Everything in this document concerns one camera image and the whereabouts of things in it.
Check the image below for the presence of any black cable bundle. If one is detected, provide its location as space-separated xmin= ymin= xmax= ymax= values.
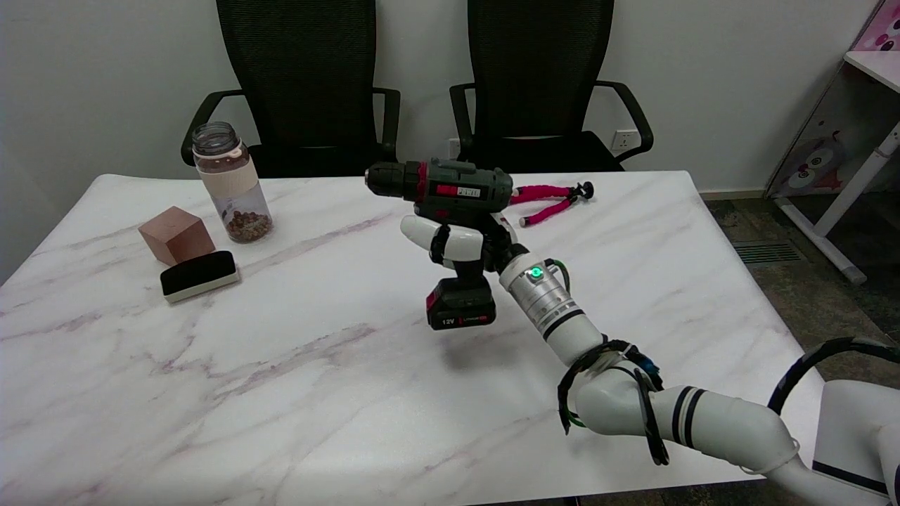
xmin=557 ymin=339 xmax=670 ymax=467

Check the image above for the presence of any brown wooden cube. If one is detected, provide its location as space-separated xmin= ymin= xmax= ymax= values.
xmin=138 ymin=206 xmax=217 ymax=266

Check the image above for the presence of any pink picture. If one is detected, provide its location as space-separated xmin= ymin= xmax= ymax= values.
xmin=853 ymin=0 xmax=900 ymax=52

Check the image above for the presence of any clear bottle with nuts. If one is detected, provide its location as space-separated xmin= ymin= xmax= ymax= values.
xmin=191 ymin=122 xmax=274 ymax=245

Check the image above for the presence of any black white board eraser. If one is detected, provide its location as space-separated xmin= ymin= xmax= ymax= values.
xmin=160 ymin=250 xmax=240 ymax=304

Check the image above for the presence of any green red power screwdriver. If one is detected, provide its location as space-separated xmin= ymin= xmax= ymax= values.
xmin=364 ymin=159 xmax=514 ymax=331

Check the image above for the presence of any white desk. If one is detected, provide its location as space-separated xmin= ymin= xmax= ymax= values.
xmin=776 ymin=51 xmax=900 ymax=285

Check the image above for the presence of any pink flexible mini tripod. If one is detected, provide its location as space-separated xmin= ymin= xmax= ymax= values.
xmin=508 ymin=181 xmax=595 ymax=228

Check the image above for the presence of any black mesh office chair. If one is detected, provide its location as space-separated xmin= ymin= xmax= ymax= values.
xmin=181 ymin=0 xmax=403 ymax=179
xmin=449 ymin=0 xmax=655 ymax=175

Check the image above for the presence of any thick black cable loop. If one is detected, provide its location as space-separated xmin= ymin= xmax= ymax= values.
xmin=766 ymin=337 xmax=900 ymax=415

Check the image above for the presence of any grey panel with owl print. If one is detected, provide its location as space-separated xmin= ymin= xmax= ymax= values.
xmin=765 ymin=63 xmax=900 ymax=199

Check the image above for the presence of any dark floor vent grille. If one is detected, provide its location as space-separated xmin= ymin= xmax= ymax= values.
xmin=731 ymin=241 xmax=806 ymax=265

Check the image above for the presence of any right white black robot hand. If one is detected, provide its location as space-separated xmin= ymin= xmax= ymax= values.
xmin=401 ymin=211 xmax=529 ymax=275

